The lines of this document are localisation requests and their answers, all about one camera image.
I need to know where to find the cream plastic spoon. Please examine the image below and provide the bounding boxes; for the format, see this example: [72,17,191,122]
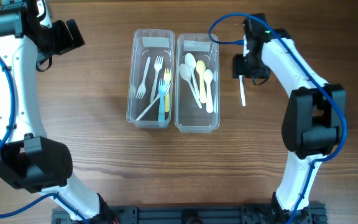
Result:
[239,75,246,107]

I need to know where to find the wide white plastic spoon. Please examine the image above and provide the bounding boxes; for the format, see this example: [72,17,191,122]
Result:
[203,69,213,113]

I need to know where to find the yellow plastic spoon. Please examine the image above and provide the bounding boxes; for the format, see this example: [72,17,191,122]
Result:
[196,60,206,103]

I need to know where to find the translucent white plastic spoon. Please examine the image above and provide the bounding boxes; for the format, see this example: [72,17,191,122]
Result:
[179,63,202,108]

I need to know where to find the yellow plastic fork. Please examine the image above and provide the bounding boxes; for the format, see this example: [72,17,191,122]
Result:
[164,68,172,113]

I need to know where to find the slim white plastic fork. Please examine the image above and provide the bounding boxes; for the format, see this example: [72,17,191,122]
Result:
[136,83,171,121]

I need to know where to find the white plastic utensil handle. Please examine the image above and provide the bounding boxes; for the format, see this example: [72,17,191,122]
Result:
[158,78,167,121]

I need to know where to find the clear white plastic fork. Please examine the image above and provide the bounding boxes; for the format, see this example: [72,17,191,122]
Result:
[135,57,151,99]

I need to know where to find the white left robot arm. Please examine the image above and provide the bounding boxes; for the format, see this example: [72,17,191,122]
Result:
[0,0,119,223]

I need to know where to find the right clear plastic container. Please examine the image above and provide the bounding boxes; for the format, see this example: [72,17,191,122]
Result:
[175,34,220,133]

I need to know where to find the clear plastic container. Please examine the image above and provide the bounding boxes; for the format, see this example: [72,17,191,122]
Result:
[126,29,175,129]
[175,34,220,133]

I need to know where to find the left clear plastic container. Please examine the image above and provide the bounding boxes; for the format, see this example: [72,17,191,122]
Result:
[126,29,175,129]

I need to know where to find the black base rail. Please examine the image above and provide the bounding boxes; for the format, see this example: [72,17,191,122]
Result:
[51,203,328,224]

